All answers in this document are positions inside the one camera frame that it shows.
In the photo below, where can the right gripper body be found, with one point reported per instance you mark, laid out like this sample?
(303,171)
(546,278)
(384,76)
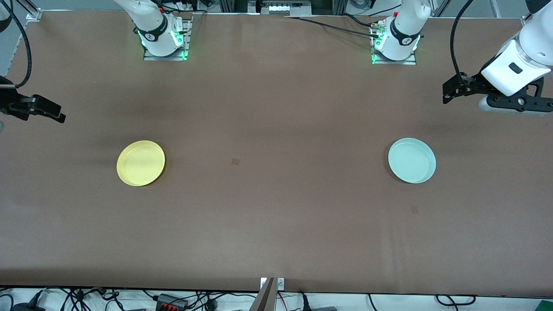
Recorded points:
(9,103)

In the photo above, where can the black power plug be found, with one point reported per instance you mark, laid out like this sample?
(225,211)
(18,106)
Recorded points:
(305,304)

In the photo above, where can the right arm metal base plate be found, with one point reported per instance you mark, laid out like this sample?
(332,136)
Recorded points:
(188,39)

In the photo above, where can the pale green round plate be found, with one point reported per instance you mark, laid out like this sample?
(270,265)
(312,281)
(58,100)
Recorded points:
(411,160)

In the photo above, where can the aluminium frame corner profile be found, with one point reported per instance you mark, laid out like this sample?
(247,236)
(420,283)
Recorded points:
(33,15)
(524,20)

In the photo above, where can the brown table cover sheet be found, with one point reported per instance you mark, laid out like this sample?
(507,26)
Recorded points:
(259,224)

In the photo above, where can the grey metal rail unit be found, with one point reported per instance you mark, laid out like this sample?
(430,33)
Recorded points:
(281,8)

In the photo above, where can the grey camera mount pole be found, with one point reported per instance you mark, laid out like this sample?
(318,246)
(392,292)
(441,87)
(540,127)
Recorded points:
(265,300)

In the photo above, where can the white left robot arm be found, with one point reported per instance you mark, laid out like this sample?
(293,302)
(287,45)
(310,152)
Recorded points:
(402,34)

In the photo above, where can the yellow round plate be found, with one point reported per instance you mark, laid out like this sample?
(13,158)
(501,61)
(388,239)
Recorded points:
(140,163)

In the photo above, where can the black power adapter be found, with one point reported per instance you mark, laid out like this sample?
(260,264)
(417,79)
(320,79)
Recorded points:
(26,307)

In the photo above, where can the white metal bracket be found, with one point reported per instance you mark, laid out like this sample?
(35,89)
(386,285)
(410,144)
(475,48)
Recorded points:
(281,283)

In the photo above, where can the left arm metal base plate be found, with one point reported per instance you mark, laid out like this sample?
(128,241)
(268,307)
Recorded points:
(410,62)

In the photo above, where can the black orange connector block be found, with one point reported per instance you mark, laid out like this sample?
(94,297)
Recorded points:
(170,301)

